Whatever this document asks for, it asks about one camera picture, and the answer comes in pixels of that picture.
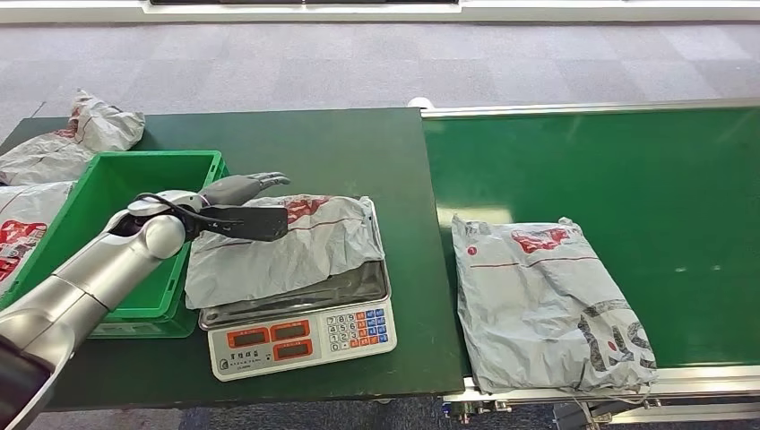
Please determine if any white baseboard strip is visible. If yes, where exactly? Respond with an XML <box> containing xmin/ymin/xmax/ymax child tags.
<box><xmin>0</xmin><ymin>0</ymin><xmax>760</xmax><ymax>25</ymax></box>

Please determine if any silver conveyor frame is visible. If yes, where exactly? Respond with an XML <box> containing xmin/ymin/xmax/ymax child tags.
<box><xmin>406</xmin><ymin>96</ymin><xmax>760</xmax><ymax>430</ymax></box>

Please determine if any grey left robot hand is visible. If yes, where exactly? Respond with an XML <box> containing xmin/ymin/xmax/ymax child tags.
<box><xmin>200</xmin><ymin>172</ymin><xmax>292</xmax><ymax>208</ymax></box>

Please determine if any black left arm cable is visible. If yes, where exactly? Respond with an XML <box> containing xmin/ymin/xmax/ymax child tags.
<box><xmin>134</xmin><ymin>193</ymin><xmax>245</xmax><ymax>238</ymax></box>

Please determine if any green plastic crate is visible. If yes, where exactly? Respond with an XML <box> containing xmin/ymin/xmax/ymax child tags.
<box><xmin>0</xmin><ymin>150</ymin><xmax>229</xmax><ymax>340</ymax></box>

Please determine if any large grey black-lettered mailer package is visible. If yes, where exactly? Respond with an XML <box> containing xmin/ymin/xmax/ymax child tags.
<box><xmin>451</xmin><ymin>214</ymin><xmax>659</xmax><ymax>397</ymax></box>

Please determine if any black left wrist bracket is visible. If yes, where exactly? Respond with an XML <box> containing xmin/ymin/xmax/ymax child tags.
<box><xmin>189</xmin><ymin>204</ymin><xmax>290</xmax><ymax>243</ymax></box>

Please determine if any bunched grey mailer package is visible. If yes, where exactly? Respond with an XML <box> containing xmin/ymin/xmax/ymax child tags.
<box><xmin>0</xmin><ymin>89</ymin><xmax>147</xmax><ymax>186</ymax></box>

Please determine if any white electronic weighing scale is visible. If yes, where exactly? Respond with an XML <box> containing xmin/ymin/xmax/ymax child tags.
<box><xmin>207</xmin><ymin>298</ymin><xmax>398</xmax><ymax>383</ymax></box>

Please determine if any flat white red-printed mailer package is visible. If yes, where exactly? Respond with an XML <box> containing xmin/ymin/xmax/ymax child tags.
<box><xmin>0</xmin><ymin>180</ymin><xmax>75</xmax><ymax>298</ymax></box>

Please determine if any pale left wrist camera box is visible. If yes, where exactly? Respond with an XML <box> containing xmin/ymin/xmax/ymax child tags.
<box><xmin>127</xmin><ymin>190</ymin><xmax>203</xmax><ymax>218</ymax></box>

